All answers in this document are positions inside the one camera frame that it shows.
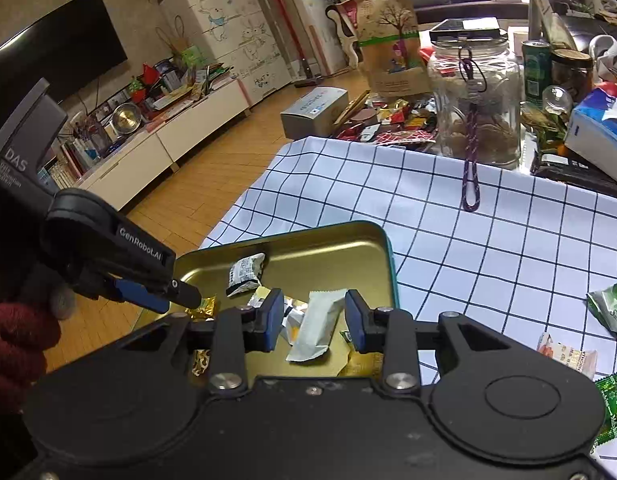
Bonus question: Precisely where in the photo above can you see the gold candy packet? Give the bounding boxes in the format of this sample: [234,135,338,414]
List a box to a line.
[185,296,217,322]

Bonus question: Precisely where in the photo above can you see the yellow brown snack packet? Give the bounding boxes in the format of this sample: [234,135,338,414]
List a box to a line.
[337,350,383,379]

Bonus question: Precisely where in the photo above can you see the black white snack packet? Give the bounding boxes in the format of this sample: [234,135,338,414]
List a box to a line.
[226,252,266,298]

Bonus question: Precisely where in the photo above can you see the white plain snack bar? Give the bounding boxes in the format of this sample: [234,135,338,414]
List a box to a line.
[286,288,347,363]

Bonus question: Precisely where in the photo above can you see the silver yellow snack packet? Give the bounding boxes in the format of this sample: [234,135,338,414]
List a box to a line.
[248,286,308,346]

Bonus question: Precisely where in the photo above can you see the white pink snack bar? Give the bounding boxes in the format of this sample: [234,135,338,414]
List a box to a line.
[537,333,598,380]

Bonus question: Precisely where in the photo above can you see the green white snack packet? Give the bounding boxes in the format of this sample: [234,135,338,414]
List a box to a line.
[587,282,617,340]

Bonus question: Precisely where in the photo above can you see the small green candy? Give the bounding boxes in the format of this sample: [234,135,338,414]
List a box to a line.
[593,372,617,448]

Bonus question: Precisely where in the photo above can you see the brown patterned snack packet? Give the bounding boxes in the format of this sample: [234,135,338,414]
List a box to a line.
[191,350,211,377]

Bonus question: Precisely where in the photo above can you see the red gloved hand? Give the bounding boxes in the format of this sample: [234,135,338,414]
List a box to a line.
[0,209,82,413]

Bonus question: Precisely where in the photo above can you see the gold teal tin tray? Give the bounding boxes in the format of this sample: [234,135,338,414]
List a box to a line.
[175,221,397,390]

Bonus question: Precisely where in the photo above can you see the metal bowl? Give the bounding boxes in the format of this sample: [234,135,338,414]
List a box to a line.
[111,102,144,136]

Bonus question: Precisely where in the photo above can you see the white tv cabinet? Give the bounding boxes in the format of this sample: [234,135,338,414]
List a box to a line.
[48,79,250,209]

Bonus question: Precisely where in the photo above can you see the blue checked tablecloth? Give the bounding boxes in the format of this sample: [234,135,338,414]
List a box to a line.
[200,135,617,480]

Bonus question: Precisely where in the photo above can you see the black television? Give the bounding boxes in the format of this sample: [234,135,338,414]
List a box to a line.
[0,0,127,128]

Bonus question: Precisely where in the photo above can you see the pile of loose candies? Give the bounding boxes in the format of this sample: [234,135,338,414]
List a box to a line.
[331,94,437,151]

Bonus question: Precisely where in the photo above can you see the grey cardboard box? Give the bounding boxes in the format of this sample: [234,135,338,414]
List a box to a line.
[280,87,349,140]

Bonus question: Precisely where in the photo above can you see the glass jar with cookies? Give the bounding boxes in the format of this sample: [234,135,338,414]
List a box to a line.
[427,18,522,169]

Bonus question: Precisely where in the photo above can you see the white cartoon wardrobe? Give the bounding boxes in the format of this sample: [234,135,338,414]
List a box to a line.
[160,0,291,105]

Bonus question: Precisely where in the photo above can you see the blue tissue box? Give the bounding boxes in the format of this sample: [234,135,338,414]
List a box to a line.
[564,88,617,182]

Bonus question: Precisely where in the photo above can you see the paper bag with tree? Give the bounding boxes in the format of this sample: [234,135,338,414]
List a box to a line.
[337,0,431,98]

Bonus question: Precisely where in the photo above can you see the green drink can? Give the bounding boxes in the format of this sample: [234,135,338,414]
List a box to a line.
[522,40,552,107]

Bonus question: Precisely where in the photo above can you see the purple lanyard cord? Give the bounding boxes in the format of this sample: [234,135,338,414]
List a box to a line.
[458,48,489,213]

